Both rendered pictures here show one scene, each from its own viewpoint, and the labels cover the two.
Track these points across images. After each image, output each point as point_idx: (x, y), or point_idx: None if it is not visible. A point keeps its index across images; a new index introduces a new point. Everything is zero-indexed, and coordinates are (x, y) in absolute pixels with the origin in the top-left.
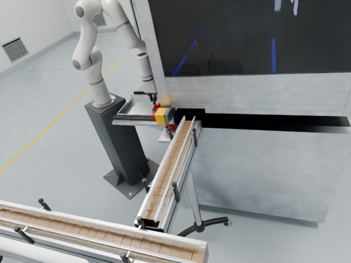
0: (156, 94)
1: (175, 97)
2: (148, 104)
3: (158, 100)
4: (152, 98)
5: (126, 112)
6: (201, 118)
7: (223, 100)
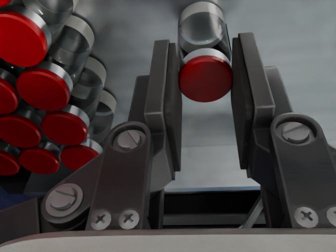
0: (70, 179)
1: None
2: (326, 29)
3: (208, 120)
4: (233, 115)
5: None
6: None
7: None
